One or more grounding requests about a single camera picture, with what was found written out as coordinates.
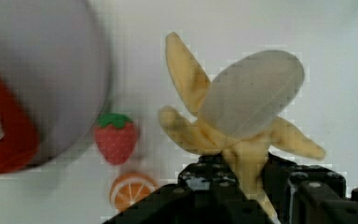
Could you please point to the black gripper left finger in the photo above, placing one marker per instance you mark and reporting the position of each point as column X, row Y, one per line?
column 206, row 192

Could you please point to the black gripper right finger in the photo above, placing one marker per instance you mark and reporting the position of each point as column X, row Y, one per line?
column 308, row 194

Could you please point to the peeled toy banana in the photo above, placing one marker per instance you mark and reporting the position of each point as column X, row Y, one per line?
column 237, row 114

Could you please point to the orange slice toy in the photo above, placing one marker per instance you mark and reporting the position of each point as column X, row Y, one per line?
column 129, row 189

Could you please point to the red toy strawberry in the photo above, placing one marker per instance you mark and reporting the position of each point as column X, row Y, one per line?
column 116, row 136

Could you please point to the red ketchup bottle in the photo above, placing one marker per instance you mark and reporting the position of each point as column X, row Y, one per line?
column 20, row 141

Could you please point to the grey round plate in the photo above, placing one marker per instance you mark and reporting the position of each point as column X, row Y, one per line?
column 54, row 58

